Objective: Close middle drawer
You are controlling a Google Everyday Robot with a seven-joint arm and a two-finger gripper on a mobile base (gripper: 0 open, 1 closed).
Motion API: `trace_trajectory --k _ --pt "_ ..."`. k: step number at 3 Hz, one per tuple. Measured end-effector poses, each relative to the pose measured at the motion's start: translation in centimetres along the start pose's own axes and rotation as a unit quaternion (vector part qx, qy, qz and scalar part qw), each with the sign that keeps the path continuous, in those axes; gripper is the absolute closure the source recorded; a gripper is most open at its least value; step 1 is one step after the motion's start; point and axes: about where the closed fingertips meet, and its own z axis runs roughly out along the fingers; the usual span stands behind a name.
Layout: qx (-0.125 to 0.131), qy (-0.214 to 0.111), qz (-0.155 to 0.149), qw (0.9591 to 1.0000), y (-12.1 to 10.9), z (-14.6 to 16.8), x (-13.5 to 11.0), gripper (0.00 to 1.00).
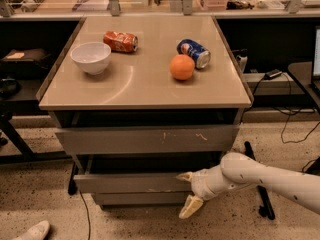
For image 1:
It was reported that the crushed red soda can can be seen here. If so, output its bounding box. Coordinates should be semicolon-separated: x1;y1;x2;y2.
103;31;138;53

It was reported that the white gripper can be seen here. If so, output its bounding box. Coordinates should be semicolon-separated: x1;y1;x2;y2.
176;168;220;219

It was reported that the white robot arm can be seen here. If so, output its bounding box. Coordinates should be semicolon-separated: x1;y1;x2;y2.
177;152;320;219

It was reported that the grey bottom drawer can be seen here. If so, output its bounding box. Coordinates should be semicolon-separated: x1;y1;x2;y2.
92;192;188;206

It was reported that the white shoe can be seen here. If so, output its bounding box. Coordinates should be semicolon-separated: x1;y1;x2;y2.
12;220;50;240

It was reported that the black table leg bar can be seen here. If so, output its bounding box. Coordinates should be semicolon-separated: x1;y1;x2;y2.
244;141;275;220

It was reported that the black cable on floor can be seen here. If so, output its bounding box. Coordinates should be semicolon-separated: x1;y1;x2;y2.
273;72;320;144

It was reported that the grey drawer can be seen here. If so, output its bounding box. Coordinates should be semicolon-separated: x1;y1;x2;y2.
73;155;223;195
56;124;239;155
92;192;188;206

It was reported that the open laptop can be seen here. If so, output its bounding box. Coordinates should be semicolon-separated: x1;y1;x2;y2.
311;26;320;96

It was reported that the grey top drawer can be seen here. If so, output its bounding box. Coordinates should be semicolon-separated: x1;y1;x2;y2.
56;124;239;155

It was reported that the grey drawer cabinet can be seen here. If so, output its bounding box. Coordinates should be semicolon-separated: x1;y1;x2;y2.
35;15;254;205

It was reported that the black bag with label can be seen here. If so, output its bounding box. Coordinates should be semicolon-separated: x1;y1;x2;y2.
1;48;48;62

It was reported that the orange fruit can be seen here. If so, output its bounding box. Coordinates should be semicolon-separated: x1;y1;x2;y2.
169;54;195;81

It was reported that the blue pepsi can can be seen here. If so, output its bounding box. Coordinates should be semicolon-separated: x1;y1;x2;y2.
177;39;211;69

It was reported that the white bowl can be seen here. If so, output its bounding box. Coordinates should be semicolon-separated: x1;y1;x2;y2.
70;42;112;75

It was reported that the black power adapter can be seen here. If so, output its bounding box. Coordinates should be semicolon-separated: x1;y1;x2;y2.
264;69;282;80

